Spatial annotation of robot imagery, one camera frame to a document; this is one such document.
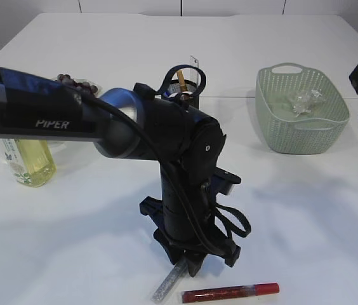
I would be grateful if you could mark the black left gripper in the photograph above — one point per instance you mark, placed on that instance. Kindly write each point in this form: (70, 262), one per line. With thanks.
(188, 219)

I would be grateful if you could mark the silver glitter marker pen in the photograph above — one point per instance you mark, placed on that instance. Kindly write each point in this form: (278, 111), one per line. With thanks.
(169, 282)

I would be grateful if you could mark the red glitter marker pen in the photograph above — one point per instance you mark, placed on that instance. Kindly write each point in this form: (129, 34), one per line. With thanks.
(224, 293)

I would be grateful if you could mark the clear plastic sheet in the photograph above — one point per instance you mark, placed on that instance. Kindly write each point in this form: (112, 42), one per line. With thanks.
(303, 102)

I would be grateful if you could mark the gold glitter marker pen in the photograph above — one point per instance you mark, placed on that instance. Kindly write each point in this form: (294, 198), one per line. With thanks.
(181, 80)

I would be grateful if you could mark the yellow tea drink bottle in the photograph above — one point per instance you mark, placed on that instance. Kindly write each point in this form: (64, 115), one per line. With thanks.
(30, 161)

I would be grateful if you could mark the purple artificial grape bunch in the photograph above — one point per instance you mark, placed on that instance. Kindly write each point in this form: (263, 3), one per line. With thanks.
(77, 83)

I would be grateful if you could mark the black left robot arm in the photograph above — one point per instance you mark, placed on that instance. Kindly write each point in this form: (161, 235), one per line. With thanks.
(140, 124)

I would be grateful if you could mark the light green woven plastic basket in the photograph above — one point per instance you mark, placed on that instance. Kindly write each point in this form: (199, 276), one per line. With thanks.
(313, 133)

